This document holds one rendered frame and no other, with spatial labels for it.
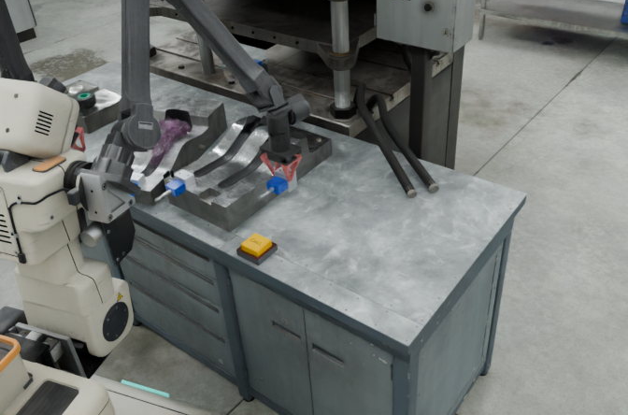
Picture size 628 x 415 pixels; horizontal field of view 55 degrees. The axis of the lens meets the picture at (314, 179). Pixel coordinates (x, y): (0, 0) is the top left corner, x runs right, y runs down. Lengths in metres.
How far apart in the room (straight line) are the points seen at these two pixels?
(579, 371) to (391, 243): 1.09
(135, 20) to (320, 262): 0.75
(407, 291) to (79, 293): 0.79
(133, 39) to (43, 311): 0.73
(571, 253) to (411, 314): 1.61
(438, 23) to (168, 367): 1.62
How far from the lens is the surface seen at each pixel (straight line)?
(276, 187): 1.66
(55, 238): 1.49
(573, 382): 2.49
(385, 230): 1.72
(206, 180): 1.83
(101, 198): 1.32
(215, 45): 1.53
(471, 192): 1.89
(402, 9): 2.15
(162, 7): 2.92
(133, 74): 1.40
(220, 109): 2.21
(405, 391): 1.65
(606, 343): 2.65
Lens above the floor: 1.88
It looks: 34 degrees down
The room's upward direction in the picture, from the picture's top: 4 degrees counter-clockwise
